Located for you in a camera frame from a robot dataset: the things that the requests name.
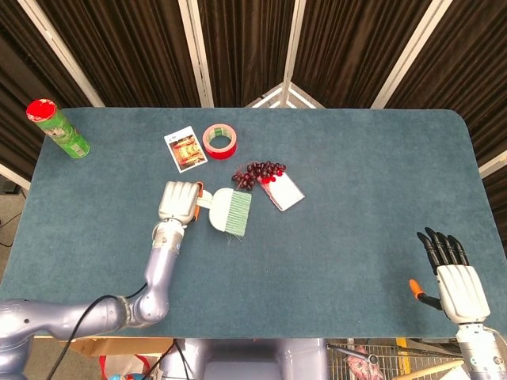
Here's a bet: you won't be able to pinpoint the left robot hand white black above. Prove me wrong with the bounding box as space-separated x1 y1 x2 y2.
157 180 205 229

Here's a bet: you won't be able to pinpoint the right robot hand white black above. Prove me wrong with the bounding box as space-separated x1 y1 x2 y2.
408 227 492 326

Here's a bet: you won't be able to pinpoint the white brush green bristles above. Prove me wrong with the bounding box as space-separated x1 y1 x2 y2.
197 188 253 238

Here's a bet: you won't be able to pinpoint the lavender robot base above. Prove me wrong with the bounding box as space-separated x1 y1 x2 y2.
160 338 330 380

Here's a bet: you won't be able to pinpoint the picture card white border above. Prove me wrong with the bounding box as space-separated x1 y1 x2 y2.
163 125 208 174

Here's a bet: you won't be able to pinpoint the red tape roll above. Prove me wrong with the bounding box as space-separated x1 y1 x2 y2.
202 123 238 161

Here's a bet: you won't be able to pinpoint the wooden stick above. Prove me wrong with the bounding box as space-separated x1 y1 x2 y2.
398 359 464 380

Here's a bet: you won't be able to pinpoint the dark red grape bunch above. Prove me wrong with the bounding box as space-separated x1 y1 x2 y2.
231 160 288 192

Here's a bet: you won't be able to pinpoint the white badge holder red clip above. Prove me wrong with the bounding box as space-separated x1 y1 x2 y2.
257 172 306 213

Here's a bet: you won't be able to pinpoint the metal tube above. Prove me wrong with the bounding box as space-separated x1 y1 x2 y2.
327 342 379 365

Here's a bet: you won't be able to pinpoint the red patterned packet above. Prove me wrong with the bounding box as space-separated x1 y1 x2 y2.
344 344 382 380

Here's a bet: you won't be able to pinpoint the green can red lid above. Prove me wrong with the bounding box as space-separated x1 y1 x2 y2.
25 98 91 160

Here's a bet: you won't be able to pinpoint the blue felt table mat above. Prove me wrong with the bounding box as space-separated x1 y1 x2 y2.
0 107 507 340

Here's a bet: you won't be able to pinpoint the brown cardboard box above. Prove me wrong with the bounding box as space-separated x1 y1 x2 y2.
65 336 175 357

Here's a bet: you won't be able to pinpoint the dark brown curtain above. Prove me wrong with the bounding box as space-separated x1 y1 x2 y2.
0 0 94 181
35 0 203 108
197 0 296 108
386 0 507 167
291 0 433 108

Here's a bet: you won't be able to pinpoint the red white bag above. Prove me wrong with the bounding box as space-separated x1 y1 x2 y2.
98 354 162 380

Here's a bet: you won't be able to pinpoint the metal wire cart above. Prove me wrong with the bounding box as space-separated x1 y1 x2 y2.
326 338 464 380

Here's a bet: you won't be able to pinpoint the white screen frame post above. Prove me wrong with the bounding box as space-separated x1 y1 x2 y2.
478 150 507 177
0 162 32 190
371 0 444 108
279 0 307 108
177 0 215 108
17 0 105 108

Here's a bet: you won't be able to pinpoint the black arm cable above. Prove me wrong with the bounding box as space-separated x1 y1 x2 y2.
57 283 148 380

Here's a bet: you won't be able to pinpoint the white screen base frame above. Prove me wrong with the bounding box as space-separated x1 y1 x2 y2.
245 82 326 109

